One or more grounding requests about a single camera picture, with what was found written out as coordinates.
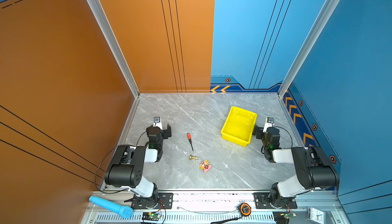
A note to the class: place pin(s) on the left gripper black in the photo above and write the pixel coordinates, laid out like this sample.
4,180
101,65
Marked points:
166,133

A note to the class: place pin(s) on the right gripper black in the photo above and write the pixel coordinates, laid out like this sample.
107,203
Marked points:
260,132

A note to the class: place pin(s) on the red black screwdriver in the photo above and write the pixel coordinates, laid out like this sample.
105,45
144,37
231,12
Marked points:
190,140

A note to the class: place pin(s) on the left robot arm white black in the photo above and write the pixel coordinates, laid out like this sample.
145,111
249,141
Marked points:
126,167

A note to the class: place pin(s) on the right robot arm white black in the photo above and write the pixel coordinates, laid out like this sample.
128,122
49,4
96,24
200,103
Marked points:
313,169

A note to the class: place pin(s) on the yellow plastic bin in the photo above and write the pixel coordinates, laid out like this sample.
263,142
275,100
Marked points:
239,126

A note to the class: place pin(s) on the small brass bell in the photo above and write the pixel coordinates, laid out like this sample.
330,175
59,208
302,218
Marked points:
191,157

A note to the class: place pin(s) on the pink toy figure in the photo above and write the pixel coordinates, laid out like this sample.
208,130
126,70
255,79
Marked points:
205,166

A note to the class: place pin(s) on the orange black tape measure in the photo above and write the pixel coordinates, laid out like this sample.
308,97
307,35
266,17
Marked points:
244,209

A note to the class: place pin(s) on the right green circuit board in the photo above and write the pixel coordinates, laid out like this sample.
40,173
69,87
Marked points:
288,215

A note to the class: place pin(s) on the green circuit board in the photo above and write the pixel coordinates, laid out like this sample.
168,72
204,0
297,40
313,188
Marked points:
151,217
288,215

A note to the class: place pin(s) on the left green circuit board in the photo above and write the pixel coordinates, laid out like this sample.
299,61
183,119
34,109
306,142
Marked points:
151,217

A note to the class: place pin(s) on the white clock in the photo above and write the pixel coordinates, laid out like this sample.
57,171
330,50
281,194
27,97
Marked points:
316,216

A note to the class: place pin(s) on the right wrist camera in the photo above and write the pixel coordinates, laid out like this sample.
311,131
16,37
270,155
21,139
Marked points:
269,122

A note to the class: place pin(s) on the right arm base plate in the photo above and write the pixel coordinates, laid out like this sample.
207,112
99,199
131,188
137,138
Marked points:
264,200

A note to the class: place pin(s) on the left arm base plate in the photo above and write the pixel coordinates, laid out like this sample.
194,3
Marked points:
164,199

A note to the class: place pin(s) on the light blue cylinder handle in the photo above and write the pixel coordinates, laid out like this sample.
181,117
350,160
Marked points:
121,210

